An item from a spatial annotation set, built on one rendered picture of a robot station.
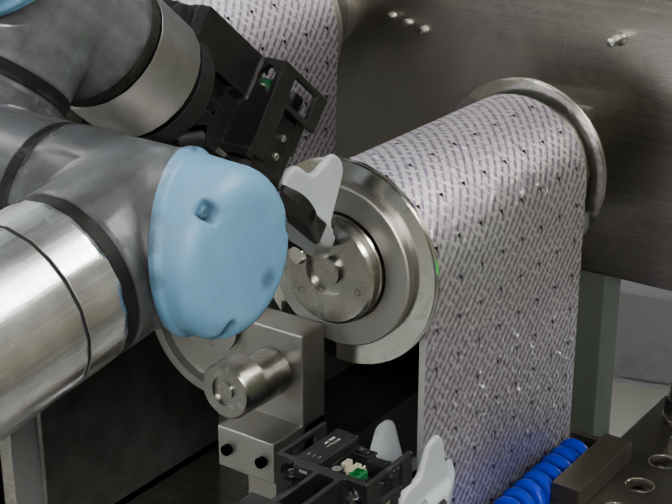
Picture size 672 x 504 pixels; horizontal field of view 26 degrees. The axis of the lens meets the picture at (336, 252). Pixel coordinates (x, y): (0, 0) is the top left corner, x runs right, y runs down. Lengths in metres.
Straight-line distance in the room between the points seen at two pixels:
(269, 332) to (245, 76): 0.23
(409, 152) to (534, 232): 0.13
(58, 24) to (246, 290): 0.17
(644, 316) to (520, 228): 2.52
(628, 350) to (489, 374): 2.55
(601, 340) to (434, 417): 0.32
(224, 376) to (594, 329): 0.44
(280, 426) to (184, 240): 0.46
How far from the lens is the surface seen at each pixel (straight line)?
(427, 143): 1.04
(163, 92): 0.76
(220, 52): 0.82
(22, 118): 0.67
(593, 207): 1.17
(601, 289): 1.28
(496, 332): 1.07
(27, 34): 0.69
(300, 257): 0.95
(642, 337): 3.60
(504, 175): 1.05
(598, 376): 1.32
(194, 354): 1.11
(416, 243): 0.95
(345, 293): 0.97
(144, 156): 0.61
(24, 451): 1.33
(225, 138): 0.84
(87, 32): 0.71
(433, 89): 1.31
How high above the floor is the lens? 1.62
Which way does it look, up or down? 22 degrees down
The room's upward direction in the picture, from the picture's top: straight up
